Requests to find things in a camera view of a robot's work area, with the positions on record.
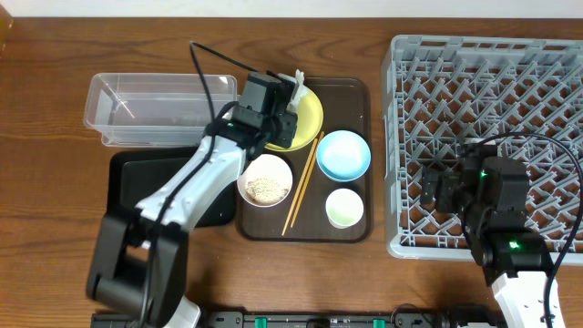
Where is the white bowl with rice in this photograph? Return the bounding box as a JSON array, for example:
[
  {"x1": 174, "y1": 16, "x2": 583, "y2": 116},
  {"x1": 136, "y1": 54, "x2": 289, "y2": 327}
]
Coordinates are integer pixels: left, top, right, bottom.
[{"x1": 237, "y1": 154, "x2": 293, "y2": 208}]

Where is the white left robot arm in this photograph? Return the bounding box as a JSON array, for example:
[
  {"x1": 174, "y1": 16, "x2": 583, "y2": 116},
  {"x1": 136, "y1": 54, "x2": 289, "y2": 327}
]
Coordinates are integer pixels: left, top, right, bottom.
[{"x1": 86, "y1": 71, "x2": 305, "y2": 327}]

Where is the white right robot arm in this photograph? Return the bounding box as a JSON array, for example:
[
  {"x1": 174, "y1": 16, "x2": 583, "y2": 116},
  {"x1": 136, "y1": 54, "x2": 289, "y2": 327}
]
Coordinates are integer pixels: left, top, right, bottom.
[{"x1": 420, "y1": 158, "x2": 565, "y2": 327}]

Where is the grey dishwasher rack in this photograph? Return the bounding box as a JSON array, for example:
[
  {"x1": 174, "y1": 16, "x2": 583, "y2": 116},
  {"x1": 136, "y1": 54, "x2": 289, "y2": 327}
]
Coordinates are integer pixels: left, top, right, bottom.
[{"x1": 381, "y1": 35, "x2": 582, "y2": 265}]

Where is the black waste tray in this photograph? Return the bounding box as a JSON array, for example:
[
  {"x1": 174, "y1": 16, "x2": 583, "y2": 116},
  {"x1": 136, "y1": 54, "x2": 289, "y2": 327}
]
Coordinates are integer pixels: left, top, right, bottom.
[{"x1": 106, "y1": 147, "x2": 236, "y2": 228}]

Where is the yellow plate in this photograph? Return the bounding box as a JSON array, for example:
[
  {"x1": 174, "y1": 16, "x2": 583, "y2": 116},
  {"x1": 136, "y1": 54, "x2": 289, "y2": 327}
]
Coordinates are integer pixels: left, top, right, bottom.
[{"x1": 265, "y1": 87, "x2": 323, "y2": 152}]

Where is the left wooden chopstick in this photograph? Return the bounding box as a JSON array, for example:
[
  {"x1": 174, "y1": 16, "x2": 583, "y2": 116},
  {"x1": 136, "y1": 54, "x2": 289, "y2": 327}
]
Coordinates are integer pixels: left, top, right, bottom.
[{"x1": 281, "y1": 138, "x2": 318, "y2": 236}]

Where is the wooden chopstick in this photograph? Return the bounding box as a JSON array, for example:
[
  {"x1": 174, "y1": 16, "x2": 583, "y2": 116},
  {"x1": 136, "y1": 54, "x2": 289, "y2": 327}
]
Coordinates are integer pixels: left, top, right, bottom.
[
  {"x1": 281, "y1": 138, "x2": 318, "y2": 236},
  {"x1": 290, "y1": 131, "x2": 325, "y2": 228}
]

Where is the right wooden chopstick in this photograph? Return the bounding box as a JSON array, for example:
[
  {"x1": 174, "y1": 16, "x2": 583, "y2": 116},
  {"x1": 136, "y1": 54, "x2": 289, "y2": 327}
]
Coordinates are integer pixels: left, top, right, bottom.
[{"x1": 290, "y1": 131, "x2": 325, "y2": 228}]

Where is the light blue bowl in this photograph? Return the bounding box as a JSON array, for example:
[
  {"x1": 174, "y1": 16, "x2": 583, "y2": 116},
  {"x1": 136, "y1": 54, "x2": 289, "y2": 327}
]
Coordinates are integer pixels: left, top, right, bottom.
[{"x1": 316, "y1": 130, "x2": 372, "y2": 182}]

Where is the dark brown serving tray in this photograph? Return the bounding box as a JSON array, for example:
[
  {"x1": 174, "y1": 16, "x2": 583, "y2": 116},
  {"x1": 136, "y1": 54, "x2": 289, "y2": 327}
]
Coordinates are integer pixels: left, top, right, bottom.
[{"x1": 235, "y1": 77, "x2": 373, "y2": 243}]

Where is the small white green cup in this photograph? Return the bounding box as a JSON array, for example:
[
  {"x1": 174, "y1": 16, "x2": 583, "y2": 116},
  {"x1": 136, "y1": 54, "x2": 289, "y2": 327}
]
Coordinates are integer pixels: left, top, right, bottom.
[{"x1": 325, "y1": 189, "x2": 364, "y2": 229}]

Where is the clear plastic bin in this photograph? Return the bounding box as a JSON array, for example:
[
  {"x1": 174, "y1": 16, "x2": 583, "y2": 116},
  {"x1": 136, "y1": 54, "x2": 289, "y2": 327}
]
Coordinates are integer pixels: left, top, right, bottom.
[{"x1": 84, "y1": 73, "x2": 210, "y2": 148}]

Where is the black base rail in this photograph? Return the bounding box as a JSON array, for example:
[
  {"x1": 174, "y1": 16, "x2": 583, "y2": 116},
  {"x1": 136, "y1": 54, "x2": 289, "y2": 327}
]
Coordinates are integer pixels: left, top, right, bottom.
[{"x1": 90, "y1": 302, "x2": 506, "y2": 328}]

